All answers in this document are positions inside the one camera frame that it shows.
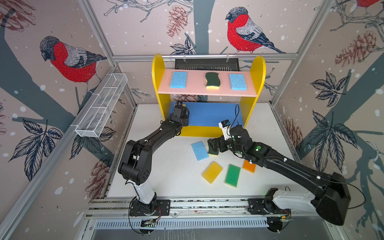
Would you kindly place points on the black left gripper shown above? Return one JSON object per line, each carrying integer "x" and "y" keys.
{"x": 186, "y": 120}

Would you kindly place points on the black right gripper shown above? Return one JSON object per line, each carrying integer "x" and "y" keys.
{"x": 220, "y": 141}

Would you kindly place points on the green yellow scouring sponge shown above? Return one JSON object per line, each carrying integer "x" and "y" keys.
{"x": 213, "y": 80}
{"x": 213, "y": 153}

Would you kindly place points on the yellow orange sponge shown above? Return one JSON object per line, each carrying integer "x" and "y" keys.
{"x": 212, "y": 172}

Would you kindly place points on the light blue sponge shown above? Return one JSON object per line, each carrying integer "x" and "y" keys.
{"x": 200, "y": 151}
{"x": 178, "y": 80}
{"x": 238, "y": 82}

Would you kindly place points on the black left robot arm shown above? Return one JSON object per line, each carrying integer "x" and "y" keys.
{"x": 136, "y": 162}

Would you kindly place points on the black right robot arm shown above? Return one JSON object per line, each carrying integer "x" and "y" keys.
{"x": 328, "y": 195}

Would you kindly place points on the yellow shelf unit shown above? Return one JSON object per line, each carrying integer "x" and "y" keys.
{"x": 208, "y": 107}

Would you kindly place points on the black perforated metal tray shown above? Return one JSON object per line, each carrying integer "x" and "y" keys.
{"x": 208, "y": 64}

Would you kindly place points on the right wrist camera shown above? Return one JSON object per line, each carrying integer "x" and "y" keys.
{"x": 225, "y": 127}

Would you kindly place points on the white wire basket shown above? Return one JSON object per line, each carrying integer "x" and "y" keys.
{"x": 96, "y": 117}

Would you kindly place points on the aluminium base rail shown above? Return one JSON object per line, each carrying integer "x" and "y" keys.
{"x": 203, "y": 207}

